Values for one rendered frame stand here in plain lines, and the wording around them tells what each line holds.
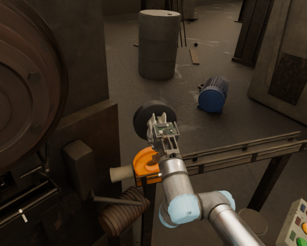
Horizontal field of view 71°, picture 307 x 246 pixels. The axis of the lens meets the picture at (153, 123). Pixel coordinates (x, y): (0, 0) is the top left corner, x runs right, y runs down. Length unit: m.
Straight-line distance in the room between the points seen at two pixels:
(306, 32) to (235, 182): 1.67
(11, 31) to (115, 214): 0.72
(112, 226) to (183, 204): 0.47
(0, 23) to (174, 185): 0.50
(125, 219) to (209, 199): 0.42
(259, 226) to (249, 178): 0.96
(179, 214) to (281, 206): 1.42
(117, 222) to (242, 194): 1.13
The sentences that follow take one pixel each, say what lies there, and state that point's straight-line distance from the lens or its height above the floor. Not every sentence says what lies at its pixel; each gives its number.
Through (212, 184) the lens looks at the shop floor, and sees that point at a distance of 1.82.
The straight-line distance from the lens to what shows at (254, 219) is 1.07.
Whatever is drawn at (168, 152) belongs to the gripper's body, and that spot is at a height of 0.94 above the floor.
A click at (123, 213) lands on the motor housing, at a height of 0.52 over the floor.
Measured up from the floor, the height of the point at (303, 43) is 0.82.
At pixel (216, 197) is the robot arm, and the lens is 0.69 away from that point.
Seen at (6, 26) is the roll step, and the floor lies 1.24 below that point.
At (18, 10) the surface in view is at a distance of 0.58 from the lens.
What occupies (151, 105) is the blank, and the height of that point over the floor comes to 0.98.
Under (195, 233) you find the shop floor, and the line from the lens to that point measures 1.56.
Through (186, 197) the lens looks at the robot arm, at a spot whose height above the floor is 0.90.
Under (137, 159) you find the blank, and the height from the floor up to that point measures 0.75.
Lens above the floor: 1.34
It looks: 35 degrees down
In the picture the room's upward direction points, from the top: 4 degrees clockwise
